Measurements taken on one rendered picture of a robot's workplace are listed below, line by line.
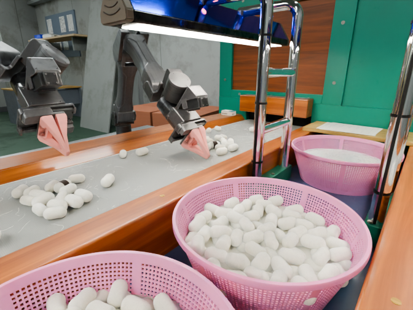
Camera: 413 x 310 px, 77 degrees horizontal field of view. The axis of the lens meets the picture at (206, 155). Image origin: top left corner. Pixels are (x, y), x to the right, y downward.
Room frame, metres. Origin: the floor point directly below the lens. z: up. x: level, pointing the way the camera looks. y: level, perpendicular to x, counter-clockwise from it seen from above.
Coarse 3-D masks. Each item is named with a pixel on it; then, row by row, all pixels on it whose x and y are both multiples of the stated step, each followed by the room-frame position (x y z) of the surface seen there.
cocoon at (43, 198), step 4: (48, 192) 0.41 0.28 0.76; (36, 196) 0.40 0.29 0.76; (40, 196) 0.40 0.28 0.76; (44, 196) 0.40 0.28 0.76; (48, 196) 0.40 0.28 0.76; (52, 196) 0.41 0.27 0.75; (32, 200) 0.39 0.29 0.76; (36, 200) 0.39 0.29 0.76; (40, 200) 0.39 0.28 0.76; (44, 200) 0.40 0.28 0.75; (48, 200) 0.40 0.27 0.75; (32, 204) 0.39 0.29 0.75; (44, 204) 0.39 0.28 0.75
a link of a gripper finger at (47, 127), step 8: (40, 120) 0.48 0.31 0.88; (48, 120) 0.48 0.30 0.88; (40, 128) 0.49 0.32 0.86; (48, 128) 0.48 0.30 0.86; (56, 128) 0.49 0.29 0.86; (72, 128) 0.55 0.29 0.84; (40, 136) 0.50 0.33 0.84; (48, 136) 0.50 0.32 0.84; (56, 136) 0.48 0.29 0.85; (48, 144) 0.50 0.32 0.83; (56, 144) 0.49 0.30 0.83; (64, 144) 0.48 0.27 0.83; (64, 152) 0.48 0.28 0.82
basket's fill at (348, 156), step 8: (312, 152) 0.73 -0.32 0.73; (320, 152) 0.73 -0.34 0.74; (328, 152) 0.75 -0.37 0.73; (336, 152) 0.73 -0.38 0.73; (344, 152) 0.73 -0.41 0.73; (352, 152) 0.73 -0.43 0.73; (344, 160) 0.65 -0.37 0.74; (352, 160) 0.65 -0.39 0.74; (360, 160) 0.65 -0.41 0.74; (368, 160) 0.65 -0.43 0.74; (376, 160) 0.67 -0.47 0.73
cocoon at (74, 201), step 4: (68, 196) 0.40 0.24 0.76; (72, 196) 0.40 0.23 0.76; (76, 196) 0.40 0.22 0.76; (64, 200) 0.40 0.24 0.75; (68, 200) 0.39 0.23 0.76; (72, 200) 0.39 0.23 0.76; (76, 200) 0.39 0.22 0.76; (80, 200) 0.39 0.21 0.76; (68, 204) 0.39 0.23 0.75; (72, 204) 0.39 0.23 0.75; (76, 204) 0.39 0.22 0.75; (80, 204) 0.39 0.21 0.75; (76, 208) 0.39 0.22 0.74
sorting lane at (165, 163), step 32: (224, 128) 1.03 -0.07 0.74; (96, 160) 0.64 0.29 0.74; (128, 160) 0.64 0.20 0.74; (160, 160) 0.64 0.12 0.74; (192, 160) 0.64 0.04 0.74; (224, 160) 0.64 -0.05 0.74; (0, 192) 0.46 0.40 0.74; (96, 192) 0.46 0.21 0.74; (128, 192) 0.46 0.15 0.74; (0, 224) 0.35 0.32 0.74; (32, 224) 0.35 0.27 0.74; (64, 224) 0.35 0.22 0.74; (0, 256) 0.27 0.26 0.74
